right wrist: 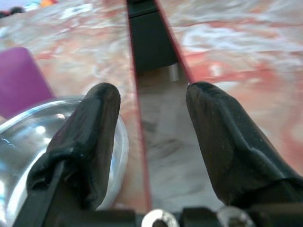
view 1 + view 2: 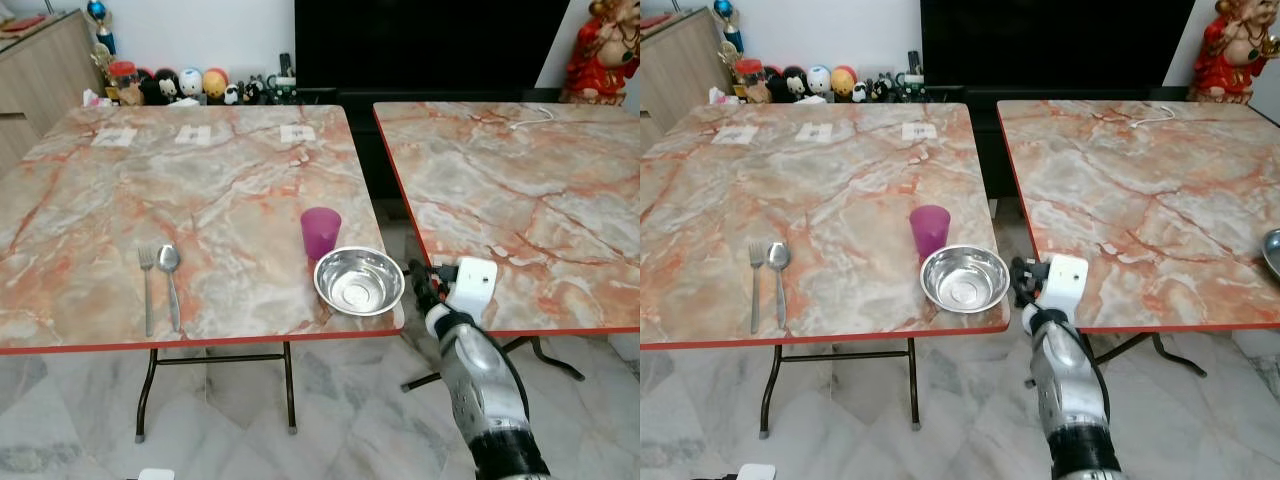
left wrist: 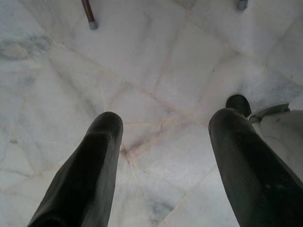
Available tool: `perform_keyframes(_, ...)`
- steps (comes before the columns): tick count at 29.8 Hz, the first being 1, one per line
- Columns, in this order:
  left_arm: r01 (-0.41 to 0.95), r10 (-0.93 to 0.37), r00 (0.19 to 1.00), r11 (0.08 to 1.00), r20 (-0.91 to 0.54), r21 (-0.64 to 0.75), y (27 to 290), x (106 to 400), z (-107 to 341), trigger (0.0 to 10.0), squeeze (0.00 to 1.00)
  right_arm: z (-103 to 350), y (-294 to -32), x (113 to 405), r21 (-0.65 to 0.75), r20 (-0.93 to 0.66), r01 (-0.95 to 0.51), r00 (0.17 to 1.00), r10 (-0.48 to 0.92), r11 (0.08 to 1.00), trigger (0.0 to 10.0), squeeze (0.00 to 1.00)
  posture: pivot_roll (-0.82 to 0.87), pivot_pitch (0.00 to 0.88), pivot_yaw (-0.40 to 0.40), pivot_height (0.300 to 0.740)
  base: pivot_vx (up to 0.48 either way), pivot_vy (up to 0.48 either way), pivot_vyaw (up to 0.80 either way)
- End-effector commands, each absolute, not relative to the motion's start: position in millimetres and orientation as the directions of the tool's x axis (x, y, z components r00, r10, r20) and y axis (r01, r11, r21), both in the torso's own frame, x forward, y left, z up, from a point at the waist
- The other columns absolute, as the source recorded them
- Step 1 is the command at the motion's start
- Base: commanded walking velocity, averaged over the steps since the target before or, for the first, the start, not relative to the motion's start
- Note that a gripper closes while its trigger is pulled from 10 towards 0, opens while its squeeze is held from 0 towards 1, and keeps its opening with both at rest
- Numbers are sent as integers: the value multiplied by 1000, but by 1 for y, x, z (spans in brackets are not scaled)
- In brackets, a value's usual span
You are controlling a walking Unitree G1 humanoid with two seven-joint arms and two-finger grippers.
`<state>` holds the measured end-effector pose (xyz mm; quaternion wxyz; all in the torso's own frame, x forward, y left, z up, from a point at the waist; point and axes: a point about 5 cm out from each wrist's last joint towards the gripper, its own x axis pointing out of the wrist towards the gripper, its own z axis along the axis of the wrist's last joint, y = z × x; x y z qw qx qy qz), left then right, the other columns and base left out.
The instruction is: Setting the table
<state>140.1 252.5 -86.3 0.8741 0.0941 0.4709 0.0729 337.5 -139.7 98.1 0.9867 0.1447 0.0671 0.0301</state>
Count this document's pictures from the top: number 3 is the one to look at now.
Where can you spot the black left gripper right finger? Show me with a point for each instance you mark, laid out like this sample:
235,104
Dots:
248,170

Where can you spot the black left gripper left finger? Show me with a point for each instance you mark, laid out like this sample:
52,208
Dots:
90,170

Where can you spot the robot left foot black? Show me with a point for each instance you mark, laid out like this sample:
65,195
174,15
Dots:
239,104

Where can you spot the brown wooden chair leg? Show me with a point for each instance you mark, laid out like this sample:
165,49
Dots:
89,14

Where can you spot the grey capped chair leg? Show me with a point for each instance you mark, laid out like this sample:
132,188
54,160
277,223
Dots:
241,4

